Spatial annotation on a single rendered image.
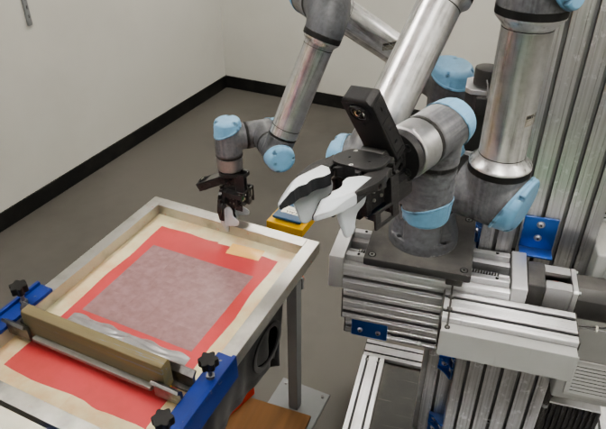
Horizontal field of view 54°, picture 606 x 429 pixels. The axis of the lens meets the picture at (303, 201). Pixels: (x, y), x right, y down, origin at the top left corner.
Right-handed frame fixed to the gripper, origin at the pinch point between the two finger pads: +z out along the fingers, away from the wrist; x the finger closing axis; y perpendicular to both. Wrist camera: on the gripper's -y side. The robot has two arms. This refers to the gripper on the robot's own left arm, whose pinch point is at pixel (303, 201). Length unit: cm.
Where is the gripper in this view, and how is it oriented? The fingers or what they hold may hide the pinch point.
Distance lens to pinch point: 65.6
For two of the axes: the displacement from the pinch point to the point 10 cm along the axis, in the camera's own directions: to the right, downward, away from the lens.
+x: -7.5, -2.3, 6.1
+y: 1.0, 8.8, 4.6
